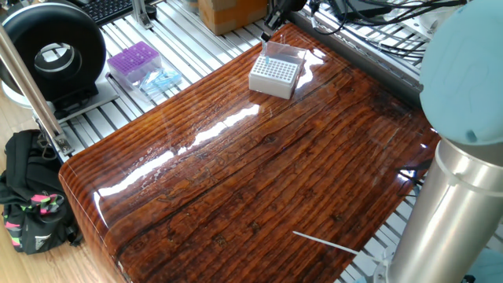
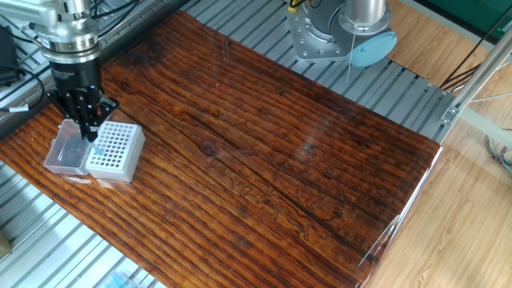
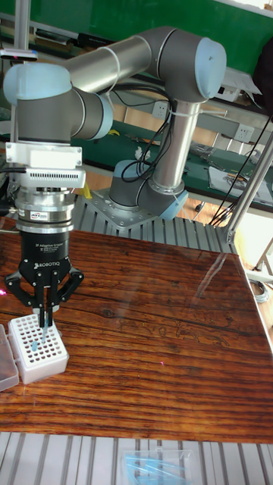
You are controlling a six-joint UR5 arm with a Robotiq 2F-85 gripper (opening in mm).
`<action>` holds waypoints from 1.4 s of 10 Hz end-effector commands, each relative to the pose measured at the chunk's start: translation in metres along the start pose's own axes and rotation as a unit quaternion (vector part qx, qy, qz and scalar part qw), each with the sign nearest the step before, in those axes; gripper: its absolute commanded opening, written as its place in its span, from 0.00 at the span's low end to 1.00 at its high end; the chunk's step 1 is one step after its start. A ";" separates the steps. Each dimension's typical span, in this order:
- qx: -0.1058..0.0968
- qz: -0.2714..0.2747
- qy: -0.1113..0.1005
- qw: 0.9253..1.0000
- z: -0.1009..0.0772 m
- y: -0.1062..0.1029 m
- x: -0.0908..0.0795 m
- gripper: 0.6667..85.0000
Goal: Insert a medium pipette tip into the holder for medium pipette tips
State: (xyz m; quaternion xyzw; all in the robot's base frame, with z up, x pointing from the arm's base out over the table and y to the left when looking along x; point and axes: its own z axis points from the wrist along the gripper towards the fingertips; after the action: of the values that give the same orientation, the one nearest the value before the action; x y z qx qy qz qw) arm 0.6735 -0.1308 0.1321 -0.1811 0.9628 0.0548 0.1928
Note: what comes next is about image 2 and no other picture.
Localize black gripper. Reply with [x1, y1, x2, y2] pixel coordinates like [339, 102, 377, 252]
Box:
[46, 58, 120, 143]

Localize white pipette tip rack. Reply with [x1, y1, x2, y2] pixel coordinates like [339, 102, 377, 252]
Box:
[85, 120, 146, 184]

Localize clear bag of blue tips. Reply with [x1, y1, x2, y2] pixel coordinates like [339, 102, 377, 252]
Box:
[102, 270, 139, 288]

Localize clear plastic rack lid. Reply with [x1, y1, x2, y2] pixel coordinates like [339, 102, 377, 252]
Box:
[42, 118, 101, 176]

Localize black flat device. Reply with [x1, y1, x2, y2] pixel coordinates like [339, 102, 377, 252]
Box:
[0, 26, 21, 87]

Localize glossy wood grain board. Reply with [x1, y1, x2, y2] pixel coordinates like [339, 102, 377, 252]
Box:
[0, 10, 442, 288]

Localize grey robot mounting plate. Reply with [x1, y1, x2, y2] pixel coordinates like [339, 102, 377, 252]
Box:
[286, 0, 353, 63]

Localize black cable with white label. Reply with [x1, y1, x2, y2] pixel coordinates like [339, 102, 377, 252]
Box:
[0, 66, 46, 114]

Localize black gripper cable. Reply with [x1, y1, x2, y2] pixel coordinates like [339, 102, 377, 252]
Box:
[90, 0, 141, 21]

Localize black floor cables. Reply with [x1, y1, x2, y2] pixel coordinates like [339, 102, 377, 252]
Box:
[439, 15, 512, 91]

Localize aluminium frame post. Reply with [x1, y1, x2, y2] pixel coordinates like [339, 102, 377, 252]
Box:
[439, 27, 512, 127]

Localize thin coiled cables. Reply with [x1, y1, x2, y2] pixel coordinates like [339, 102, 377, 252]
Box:
[484, 134, 512, 178]

